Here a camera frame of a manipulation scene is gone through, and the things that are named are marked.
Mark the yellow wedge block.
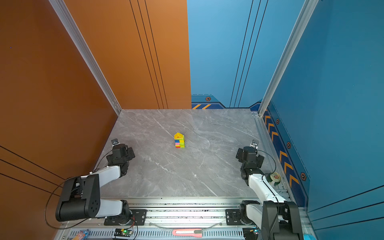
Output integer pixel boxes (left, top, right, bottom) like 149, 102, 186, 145
174, 133, 185, 141

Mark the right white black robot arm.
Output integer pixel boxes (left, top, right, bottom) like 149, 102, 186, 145
236, 146, 304, 240

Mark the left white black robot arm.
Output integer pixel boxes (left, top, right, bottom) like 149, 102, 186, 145
55, 144, 135, 226

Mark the green circuit board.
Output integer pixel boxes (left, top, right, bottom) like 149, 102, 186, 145
114, 228, 134, 239

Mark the pink utility knife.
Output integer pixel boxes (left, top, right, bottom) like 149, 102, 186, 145
172, 229, 203, 238

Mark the colourful snack wrapper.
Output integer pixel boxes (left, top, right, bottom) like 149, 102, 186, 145
73, 230, 90, 240

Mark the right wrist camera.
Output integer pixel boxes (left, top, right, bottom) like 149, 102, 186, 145
250, 140, 259, 149

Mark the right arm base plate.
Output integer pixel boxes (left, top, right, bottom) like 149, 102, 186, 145
225, 209, 249, 226

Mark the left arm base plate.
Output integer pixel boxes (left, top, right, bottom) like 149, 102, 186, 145
104, 209, 147, 227

